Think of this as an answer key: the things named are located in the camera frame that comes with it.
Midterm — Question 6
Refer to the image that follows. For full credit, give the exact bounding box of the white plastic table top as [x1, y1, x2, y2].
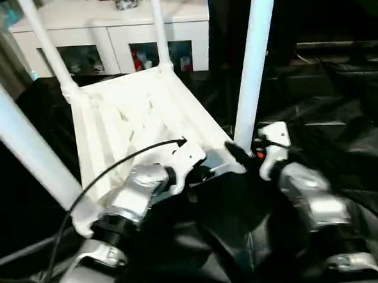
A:
[61, 61, 251, 239]

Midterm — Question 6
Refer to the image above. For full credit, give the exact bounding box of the black mat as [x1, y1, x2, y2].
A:
[0, 56, 378, 283]

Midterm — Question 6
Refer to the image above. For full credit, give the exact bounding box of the black cabinet gold label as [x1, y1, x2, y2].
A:
[208, 0, 300, 74]

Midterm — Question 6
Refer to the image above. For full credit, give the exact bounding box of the white glass-door cabinet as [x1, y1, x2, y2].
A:
[6, 0, 214, 83]

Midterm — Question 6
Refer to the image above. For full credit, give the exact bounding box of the dark grey bundle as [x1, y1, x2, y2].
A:
[113, 0, 140, 12]

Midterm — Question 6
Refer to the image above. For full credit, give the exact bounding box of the grey curtain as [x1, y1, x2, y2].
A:
[0, 3, 35, 99]

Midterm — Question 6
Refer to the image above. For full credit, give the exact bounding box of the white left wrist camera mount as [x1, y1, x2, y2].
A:
[169, 138, 211, 195]

